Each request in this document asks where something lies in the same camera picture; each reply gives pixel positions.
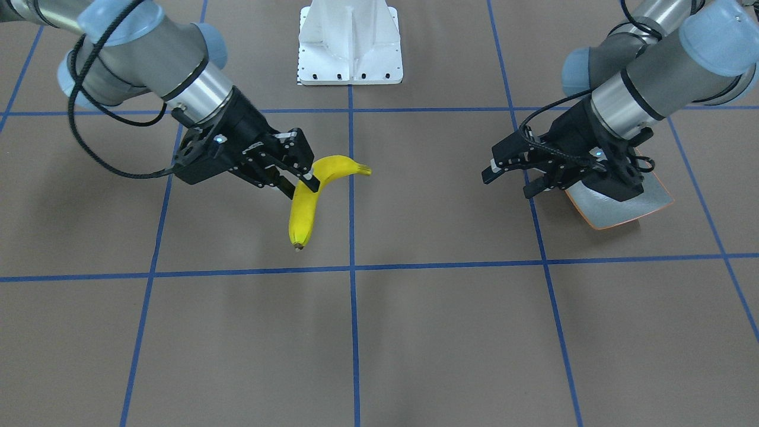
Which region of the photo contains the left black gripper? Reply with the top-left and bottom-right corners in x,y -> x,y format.
481,97 -> 653,202

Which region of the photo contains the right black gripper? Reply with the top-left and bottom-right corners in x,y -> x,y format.
174,87 -> 320,200

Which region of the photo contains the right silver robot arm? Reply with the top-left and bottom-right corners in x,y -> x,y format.
2,1 -> 321,198

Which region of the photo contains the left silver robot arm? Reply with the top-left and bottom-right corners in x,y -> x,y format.
481,1 -> 757,202

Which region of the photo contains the grey square plate orange rim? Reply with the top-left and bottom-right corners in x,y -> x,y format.
566,172 -> 674,230

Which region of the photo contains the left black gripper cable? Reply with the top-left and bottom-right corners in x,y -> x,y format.
517,89 -> 655,176

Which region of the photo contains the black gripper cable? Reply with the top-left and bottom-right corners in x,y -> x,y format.
66,0 -> 178,180
517,89 -> 655,176

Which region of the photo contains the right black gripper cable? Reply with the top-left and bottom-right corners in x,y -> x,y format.
66,0 -> 178,180

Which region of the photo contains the white pedestal column base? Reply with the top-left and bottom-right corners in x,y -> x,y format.
296,1 -> 404,86

